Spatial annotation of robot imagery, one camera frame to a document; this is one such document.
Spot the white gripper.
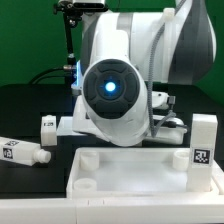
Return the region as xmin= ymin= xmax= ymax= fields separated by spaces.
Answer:
xmin=145 ymin=118 xmax=188 ymax=145

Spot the white desk top tray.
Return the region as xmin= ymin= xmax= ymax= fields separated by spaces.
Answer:
xmin=66 ymin=147 xmax=224 ymax=201

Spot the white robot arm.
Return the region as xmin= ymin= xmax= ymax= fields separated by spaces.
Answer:
xmin=72 ymin=0 xmax=216 ymax=147

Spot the white front fence bar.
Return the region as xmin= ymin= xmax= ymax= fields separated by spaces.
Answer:
xmin=0 ymin=196 xmax=224 ymax=224

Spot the black cable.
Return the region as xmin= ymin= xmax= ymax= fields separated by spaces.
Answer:
xmin=29 ymin=65 xmax=78 ymax=85

